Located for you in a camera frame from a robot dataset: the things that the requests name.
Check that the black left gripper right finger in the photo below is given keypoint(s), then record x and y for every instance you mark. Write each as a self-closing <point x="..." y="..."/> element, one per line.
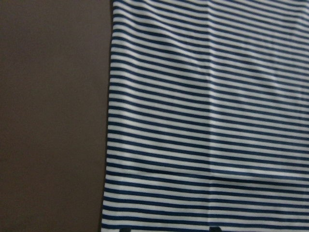
<point x="214" y="229"/>

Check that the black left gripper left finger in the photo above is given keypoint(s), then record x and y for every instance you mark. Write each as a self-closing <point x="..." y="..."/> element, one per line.
<point x="125" y="230"/>

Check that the navy white striped polo shirt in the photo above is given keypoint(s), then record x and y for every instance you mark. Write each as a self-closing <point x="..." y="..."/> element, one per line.
<point x="208" y="120"/>

